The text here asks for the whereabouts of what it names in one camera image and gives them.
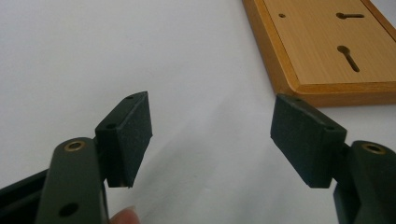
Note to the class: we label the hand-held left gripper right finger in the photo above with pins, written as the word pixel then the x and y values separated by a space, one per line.
pixel 305 140

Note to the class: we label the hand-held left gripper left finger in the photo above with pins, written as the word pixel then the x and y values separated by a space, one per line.
pixel 127 140

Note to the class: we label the wooden picture frame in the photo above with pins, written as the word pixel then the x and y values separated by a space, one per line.
pixel 311 40

